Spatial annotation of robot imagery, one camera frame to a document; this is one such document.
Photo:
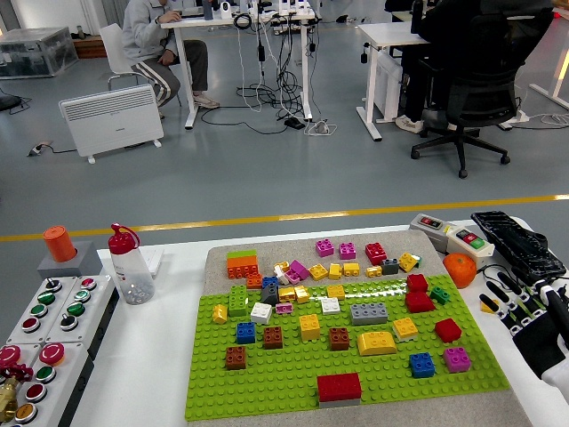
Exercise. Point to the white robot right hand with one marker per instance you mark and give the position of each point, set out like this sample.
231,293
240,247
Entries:
538,342

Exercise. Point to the large red brick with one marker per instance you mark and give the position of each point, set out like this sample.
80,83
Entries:
338,386

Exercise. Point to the grey eight-stud brick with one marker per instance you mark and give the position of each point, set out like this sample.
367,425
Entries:
369,313
340,403

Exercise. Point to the green studded baseplate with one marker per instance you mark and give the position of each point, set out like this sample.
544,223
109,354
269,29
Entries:
284,378

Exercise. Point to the yellow four-stud brick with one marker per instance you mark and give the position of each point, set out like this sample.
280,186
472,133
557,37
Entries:
302,294
334,271
406,262
286,294
351,270
336,292
318,272
489,307

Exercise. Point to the magenta four-stud brick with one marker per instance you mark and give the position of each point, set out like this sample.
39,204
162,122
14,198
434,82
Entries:
324,248
347,251
457,359

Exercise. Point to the red four-stud brick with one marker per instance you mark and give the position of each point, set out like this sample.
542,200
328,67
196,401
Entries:
417,283
447,330

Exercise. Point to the black plastic tray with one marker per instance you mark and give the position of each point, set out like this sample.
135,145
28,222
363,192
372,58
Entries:
515,242

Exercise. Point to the orange fruit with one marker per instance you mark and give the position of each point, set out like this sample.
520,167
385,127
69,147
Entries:
459,270

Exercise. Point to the small dark green brick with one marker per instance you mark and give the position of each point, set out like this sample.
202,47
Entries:
440,295

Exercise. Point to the blue four-stud brick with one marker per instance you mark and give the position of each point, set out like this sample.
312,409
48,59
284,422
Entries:
422,364
246,333
270,281

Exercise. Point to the red sloped brick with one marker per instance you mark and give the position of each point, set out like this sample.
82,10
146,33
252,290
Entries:
419,302

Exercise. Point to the yellow brick on white brick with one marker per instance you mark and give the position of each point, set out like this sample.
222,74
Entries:
404,328

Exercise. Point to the yellow curved brick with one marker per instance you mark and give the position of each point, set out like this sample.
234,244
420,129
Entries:
377,343

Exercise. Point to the small yellow brick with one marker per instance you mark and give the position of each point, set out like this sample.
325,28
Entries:
219,314
374,271
281,267

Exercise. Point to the red brick with white marks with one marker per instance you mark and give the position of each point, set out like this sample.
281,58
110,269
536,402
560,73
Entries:
375,254

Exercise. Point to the brown four-stud brick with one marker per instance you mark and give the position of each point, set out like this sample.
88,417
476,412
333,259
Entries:
273,338
236,358
339,339

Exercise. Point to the white four-stud brick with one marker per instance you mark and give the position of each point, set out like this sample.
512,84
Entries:
261,313
330,306

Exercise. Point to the tall yellow brick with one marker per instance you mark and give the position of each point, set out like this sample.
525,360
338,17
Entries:
309,327

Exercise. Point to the white desk leg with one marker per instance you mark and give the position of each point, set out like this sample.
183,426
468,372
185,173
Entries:
547,94

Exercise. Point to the magenta sloped brick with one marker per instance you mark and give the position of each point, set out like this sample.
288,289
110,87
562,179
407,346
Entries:
298,268

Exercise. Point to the pink four-stud brick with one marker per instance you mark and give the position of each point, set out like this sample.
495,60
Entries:
292,278

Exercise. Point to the small flat pink brick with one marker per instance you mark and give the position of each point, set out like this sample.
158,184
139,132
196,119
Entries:
284,308

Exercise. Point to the black office chair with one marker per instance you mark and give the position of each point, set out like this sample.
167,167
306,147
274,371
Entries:
479,89

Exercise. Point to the small white brick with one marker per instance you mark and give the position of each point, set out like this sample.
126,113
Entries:
281,276

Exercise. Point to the dark grey sloped brick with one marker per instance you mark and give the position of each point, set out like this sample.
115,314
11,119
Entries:
270,294

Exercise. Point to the grey-brown table mat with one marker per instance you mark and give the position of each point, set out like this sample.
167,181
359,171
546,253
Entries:
275,249

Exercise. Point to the small orange brick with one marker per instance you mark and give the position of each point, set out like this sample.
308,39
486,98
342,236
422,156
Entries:
254,281

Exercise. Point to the white cabinet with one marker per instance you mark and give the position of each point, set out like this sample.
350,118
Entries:
386,89

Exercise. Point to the tall green brick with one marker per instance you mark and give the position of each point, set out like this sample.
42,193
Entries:
238,301

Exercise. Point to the orange eight-stud brick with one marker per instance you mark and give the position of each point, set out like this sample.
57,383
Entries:
242,269

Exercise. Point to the lime green flat brick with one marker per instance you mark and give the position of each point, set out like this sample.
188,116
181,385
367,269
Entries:
242,255

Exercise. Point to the black floor box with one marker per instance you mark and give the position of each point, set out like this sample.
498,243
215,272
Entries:
294,123

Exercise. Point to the person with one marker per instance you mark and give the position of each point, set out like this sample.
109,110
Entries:
141,31
443,26

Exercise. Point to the white desk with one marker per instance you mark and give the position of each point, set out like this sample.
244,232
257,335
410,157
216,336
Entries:
386,33
304,66

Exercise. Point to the clear bottle with red cap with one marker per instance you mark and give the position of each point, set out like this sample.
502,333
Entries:
132,278

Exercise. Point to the grey block holder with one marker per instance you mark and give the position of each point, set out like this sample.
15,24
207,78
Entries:
85,265

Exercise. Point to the grey four-button control box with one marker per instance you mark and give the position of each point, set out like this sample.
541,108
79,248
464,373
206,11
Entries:
74,308
37,310

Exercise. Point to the white panel heater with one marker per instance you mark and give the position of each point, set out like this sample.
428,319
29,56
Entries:
110,118

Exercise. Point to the orange cylinder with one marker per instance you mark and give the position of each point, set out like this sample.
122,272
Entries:
59,244

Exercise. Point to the grey emergency stop box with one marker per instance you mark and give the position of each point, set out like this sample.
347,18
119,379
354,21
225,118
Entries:
45,373
9,355

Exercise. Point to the white chair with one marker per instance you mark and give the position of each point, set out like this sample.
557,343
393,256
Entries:
109,50

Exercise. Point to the grey floor socket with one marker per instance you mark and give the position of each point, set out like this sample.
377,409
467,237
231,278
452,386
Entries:
39,149

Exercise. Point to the brown wooden pallet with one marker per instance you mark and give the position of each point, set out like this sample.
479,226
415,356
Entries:
90,48

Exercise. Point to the grey metal case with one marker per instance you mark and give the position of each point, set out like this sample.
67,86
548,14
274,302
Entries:
34,52

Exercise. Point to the black round floor base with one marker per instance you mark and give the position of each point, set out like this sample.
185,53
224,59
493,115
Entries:
6,102

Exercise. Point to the beige red-green switch box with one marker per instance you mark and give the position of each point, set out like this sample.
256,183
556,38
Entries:
460,242

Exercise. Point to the grey red-black switch box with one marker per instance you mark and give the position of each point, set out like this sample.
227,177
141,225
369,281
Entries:
427,224

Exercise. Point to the white wall switch plate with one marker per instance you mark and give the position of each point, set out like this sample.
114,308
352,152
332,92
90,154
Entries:
155,262

